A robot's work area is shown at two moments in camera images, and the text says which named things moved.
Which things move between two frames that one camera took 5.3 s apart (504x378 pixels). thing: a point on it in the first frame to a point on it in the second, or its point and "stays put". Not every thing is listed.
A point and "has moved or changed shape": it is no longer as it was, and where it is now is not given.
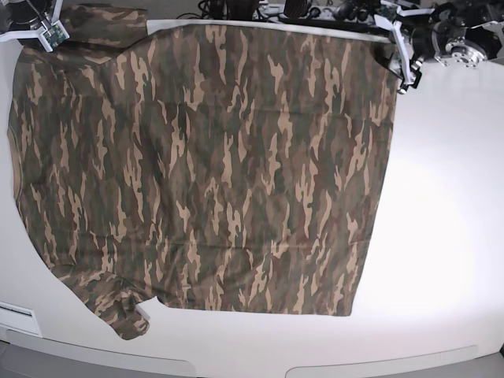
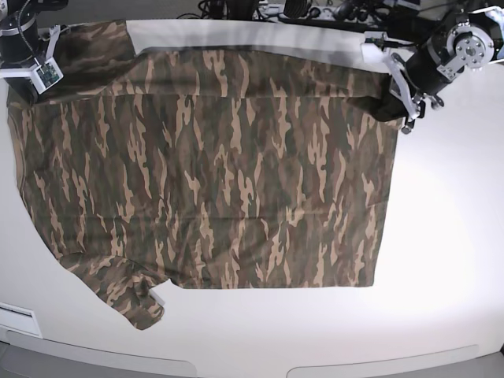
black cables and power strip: (365, 14) stays put
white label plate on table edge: (20, 318) stays put
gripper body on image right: (408, 72) to (402, 86)
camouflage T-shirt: (205, 165) has moved or changed shape
